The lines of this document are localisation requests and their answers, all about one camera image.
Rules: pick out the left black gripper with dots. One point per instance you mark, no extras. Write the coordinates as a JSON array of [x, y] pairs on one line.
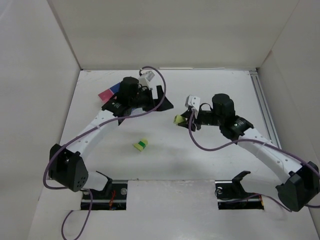
[[152, 97]]

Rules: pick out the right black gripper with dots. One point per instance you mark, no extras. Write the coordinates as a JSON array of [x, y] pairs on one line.
[[203, 118]]

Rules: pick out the pale yellow green-top lego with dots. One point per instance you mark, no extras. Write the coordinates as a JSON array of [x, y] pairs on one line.
[[178, 119]]

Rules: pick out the pale yellow green lego stack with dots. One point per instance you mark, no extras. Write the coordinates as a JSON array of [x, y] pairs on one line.
[[141, 145]]

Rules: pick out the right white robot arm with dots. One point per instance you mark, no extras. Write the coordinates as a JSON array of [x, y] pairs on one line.
[[299, 180]]

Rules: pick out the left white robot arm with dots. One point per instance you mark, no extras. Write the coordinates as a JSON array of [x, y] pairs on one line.
[[67, 162]]

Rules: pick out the purple-blue plastic bin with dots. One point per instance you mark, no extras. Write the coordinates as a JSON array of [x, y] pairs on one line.
[[115, 88]]

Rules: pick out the pink plastic bin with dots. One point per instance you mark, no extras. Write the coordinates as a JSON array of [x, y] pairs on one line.
[[106, 95]]

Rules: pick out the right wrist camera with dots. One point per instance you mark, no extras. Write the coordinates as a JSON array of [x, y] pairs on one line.
[[193, 102]]

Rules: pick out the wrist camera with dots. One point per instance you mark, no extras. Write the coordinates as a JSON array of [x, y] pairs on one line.
[[146, 80], [193, 102]]

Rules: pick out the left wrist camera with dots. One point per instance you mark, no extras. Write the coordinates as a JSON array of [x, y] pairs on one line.
[[146, 80]]

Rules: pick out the aluminium rail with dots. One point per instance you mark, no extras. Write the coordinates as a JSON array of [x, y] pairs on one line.
[[264, 108]]

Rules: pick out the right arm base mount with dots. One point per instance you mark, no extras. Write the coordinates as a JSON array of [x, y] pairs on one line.
[[231, 195]]

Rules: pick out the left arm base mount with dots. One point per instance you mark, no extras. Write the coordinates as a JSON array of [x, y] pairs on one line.
[[106, 194]]

